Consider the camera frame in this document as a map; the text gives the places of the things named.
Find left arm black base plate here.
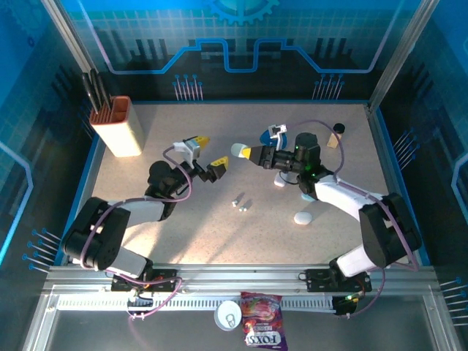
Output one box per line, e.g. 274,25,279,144
110,268,182,293

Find white pull-tab can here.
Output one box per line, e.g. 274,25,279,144
214,299,243,332

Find purple candy bag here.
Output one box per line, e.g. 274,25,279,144
239,291,289,351

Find blue lidded plastic cup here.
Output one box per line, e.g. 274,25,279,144
259,128,279,148

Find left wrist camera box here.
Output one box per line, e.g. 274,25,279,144
172,140,202,162

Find aluminium frame post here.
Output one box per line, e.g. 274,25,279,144
367,0,442,110
39,0,97,80

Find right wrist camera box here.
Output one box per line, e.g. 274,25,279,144
268,124,289,151

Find small bottle black cap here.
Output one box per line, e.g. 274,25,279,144
326,123,346,149

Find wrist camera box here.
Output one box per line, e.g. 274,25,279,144
172,140,202,162
268,124,289,151

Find white slotted cable duct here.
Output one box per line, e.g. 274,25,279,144
56,294,336,312

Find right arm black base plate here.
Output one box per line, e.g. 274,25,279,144
305,268,372,293

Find black handled knife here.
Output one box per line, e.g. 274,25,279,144
89,68,107,110
95,75,113,110
80,72,99,113

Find cream knife block orange top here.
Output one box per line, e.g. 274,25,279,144
89,95,145,158

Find aluminium mounting rail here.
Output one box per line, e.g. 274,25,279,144
42,263,438,293

